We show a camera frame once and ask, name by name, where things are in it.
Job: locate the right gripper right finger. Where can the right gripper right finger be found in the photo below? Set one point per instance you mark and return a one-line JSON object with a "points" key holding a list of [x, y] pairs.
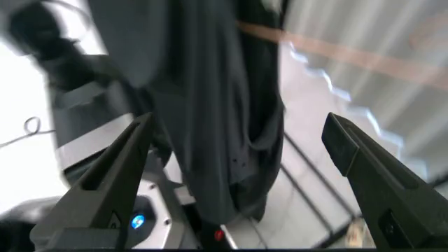
{"points": [[392, 196]]}

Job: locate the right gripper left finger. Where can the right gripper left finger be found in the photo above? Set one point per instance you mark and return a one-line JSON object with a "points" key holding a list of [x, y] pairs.
{"points": [[105, 182]]}

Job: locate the dark grey long-sleeved shirt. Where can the dark grey long-sleeved shirt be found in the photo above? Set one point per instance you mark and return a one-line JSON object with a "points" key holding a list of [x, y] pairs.
{"points": [[210, 105]]}

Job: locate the pink clothes hanger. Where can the pink clothes hanger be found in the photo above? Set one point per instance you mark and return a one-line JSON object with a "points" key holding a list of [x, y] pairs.
{"points": [[350, 56]]}

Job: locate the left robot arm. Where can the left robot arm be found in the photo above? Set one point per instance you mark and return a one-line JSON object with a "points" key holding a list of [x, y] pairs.
{"points": [[52, 59]]}

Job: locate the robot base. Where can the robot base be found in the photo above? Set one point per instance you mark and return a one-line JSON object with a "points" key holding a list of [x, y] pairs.
{"points": [[91, 140]]}

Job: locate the black clothes rack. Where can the black clothes rack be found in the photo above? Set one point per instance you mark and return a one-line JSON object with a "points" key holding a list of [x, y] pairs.
{"points": [[315, 166]]}

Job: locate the white curtain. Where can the white curtain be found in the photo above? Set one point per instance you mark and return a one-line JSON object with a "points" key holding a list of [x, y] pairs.
{"points": [[367, 21]]}

